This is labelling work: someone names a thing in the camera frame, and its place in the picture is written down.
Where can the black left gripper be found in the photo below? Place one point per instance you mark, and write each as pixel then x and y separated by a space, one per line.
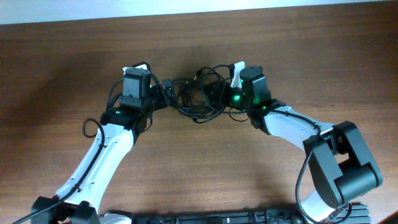
pixel 162 101

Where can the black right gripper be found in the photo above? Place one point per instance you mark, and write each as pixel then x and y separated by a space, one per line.
pixel 221 92

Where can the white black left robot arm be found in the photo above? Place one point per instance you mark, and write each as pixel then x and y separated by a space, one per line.
pixel 126 116

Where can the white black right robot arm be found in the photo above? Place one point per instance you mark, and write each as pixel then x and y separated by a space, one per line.
pixel 338 165

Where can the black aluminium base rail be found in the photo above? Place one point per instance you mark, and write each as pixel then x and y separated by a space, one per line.
pixel 269 216

